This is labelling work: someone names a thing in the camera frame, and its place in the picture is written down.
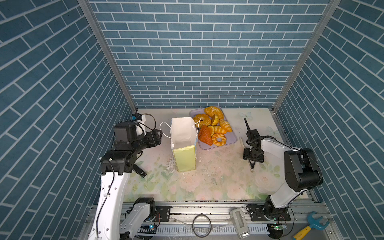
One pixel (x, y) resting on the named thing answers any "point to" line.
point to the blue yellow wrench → (317, 223)
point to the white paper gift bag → (183, 132)
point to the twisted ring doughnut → (219, 143)
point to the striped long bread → (219, 129)
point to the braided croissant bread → (226, 125)
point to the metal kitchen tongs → (252, 163)
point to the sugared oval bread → (212, 111)
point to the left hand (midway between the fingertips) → (157, 132)
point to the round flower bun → (201, 119)
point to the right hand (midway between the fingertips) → (248, 157)
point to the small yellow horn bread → (216, 121)
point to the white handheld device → (240, 223)
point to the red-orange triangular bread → (204, 135)
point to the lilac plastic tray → (231, 137)
